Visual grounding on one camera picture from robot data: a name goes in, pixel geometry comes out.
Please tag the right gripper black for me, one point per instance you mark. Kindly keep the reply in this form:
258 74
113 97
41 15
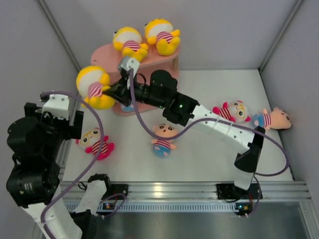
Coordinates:
121 91

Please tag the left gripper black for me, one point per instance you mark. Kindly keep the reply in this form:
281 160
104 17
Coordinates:
71 132

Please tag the white pink bear plush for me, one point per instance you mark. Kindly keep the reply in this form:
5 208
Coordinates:
90 142
235 111

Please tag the boy doll plush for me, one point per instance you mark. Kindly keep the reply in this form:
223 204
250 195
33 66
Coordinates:
127 109
276 119
162 147

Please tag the yellow frog plush toy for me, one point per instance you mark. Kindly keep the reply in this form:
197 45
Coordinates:
160 33

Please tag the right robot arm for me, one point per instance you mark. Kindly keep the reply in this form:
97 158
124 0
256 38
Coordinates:
183 110

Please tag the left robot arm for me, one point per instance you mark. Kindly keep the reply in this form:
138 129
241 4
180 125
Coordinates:
34 184

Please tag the boy doll plush in shelf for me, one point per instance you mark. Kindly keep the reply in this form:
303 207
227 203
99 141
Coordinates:
127 109

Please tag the pink three-tier shelf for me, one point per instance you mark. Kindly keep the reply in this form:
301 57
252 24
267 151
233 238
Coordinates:
108 58

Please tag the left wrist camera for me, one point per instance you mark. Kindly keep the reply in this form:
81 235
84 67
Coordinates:
57 106

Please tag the white slotted cable duct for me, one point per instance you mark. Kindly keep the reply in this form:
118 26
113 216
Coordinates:
167 207

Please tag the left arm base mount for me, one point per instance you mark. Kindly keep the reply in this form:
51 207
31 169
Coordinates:
116 189

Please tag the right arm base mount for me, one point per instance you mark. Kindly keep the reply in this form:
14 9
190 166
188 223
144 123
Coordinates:
229 192

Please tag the aluminium front rail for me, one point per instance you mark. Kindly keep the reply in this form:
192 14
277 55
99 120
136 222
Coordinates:
206 191

